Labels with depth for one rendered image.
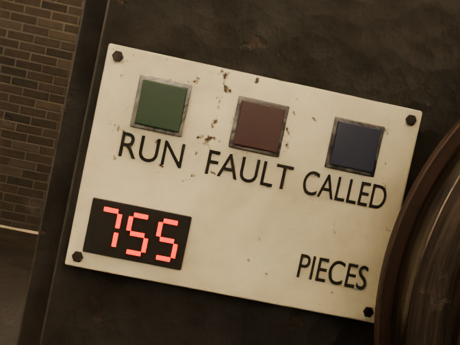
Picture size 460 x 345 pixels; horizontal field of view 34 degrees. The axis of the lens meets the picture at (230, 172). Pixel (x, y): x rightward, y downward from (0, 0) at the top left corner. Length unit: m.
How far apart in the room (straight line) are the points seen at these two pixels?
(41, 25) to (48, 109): 0.70
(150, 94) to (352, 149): 0.17
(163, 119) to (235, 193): 0.08
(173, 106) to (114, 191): 0.08
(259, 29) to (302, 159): 0.11
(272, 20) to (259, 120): 0.09
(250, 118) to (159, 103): 0.07
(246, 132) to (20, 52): 6.13
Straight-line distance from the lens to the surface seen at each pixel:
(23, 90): 6.69
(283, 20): 0.64
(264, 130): 0.61
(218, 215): 0.62
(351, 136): 0.62
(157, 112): 0.61
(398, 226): 0.58
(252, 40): 0.64
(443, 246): 0.52
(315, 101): 0.62
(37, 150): 6.67
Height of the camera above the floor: 1.19
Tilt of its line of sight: 3 degrees down
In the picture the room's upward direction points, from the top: 12 degrees clockwise
